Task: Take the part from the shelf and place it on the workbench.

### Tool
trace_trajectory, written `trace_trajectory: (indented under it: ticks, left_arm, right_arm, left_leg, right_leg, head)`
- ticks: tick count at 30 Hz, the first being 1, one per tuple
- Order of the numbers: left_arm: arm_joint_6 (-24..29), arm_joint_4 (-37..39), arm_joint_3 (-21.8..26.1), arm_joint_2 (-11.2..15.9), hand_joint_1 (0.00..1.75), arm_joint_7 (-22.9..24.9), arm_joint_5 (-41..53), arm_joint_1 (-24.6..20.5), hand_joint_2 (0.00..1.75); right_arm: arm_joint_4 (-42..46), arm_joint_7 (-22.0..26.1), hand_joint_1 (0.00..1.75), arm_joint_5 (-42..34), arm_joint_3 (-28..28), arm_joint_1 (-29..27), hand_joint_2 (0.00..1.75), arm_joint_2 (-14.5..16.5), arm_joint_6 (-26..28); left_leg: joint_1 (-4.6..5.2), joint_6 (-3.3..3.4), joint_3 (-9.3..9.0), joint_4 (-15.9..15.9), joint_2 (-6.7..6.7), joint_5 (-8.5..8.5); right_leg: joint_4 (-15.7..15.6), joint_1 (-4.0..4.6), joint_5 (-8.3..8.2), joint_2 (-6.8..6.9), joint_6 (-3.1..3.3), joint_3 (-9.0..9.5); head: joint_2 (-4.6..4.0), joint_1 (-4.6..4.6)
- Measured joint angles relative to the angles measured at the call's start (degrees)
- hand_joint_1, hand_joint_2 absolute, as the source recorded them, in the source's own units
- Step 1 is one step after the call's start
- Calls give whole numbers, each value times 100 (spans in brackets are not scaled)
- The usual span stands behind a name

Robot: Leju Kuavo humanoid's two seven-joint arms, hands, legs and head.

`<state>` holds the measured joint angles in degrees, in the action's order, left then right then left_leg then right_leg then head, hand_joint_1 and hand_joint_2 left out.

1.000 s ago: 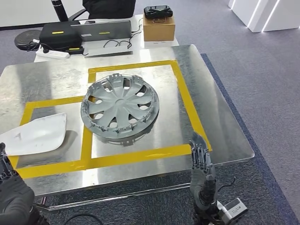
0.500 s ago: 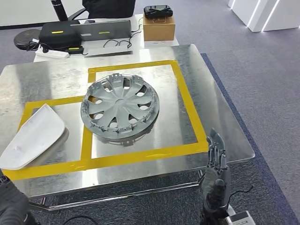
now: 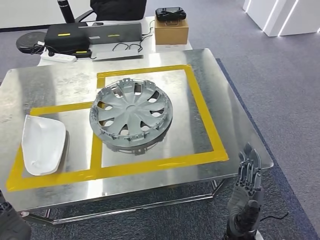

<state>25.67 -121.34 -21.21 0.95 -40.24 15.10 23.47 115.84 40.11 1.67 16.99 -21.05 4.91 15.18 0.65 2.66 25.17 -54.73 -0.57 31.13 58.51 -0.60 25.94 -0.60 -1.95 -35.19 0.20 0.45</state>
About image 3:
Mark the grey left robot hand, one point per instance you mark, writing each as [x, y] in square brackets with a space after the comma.
[12, 227]

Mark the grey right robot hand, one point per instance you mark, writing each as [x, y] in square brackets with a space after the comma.
[244, 202]

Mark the white curved plastic part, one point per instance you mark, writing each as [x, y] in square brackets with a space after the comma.
[42, 145]

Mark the yellow tape double rectangle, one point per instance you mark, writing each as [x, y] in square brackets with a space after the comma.
[206, 112]

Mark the grey wheel hubcap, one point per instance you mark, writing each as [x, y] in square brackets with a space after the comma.
[130, 112]

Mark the white power strip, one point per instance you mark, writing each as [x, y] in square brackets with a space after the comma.
[59, 58]

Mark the black round disc base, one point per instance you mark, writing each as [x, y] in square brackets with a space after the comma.
[29, 41]

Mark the white block with light strip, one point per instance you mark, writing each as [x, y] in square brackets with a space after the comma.
[305, 18]
[255, 10]
[280, 16]

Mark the brown cardboard box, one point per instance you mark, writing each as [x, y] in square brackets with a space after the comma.
[171, 33]

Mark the small black device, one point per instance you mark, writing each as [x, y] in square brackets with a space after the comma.
[82, 53]

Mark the black box with yellow label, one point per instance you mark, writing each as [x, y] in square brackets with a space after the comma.
[65, 41]

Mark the black flat device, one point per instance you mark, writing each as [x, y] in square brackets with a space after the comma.
[170, 13]

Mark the grey flat laptop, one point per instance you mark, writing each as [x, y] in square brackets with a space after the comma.
[117, 54]

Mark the black cylinder pole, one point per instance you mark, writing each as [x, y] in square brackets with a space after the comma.
[66, 10]

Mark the dark grey case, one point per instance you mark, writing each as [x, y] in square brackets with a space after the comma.
[115, 33]

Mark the black office chair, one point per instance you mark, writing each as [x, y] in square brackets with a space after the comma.
[117, 8]

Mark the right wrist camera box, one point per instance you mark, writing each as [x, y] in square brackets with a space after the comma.
[259, 236]

